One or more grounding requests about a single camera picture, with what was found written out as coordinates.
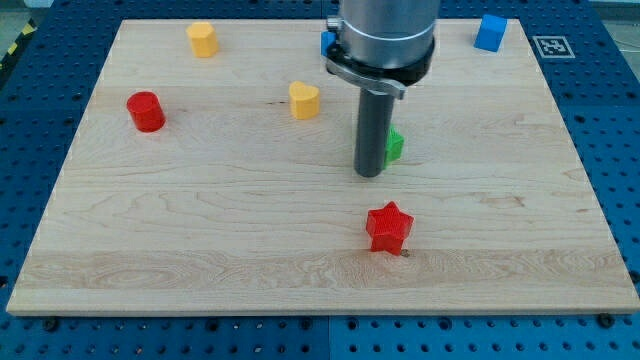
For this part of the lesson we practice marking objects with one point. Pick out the blue cube block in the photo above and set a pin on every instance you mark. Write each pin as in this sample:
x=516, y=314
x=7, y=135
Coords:
x=490, y=33

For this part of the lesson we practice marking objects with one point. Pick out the wooden board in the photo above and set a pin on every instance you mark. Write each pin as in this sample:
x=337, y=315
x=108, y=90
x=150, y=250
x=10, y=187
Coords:
x=234, y=207

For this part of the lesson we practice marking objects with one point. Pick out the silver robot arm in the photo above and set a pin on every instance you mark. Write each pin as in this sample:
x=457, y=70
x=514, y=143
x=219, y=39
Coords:
x=383, y=46

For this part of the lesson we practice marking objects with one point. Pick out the blue block behind arm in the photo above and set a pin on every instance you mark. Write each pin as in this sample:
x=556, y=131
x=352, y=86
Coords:
x=327, y=39

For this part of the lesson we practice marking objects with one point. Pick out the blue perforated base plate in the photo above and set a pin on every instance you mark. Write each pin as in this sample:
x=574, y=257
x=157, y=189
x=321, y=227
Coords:
x=44, y=99

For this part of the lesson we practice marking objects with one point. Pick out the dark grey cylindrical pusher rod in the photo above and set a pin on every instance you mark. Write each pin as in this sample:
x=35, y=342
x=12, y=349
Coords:
x=373, y=124

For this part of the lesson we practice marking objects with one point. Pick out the green block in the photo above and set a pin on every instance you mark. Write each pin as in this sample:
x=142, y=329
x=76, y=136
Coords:
x=394, y=146

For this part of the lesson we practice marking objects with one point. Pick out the red cylinder block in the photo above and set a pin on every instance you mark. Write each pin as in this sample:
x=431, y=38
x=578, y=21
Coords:
x=146, y=112

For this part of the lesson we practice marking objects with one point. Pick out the white fiducial marker tag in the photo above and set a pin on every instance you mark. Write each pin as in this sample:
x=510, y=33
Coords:
x=553, y=47

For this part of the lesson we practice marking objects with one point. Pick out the yellow hexagon block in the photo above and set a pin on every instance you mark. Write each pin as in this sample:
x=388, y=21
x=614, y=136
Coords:
x=203, y=39

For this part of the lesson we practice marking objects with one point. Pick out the yellow heart block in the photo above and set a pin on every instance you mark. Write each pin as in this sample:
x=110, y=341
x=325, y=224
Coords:
x=304, y=100

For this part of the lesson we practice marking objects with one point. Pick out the red star block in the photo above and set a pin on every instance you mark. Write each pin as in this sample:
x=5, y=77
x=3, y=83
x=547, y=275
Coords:
x=388, y=228

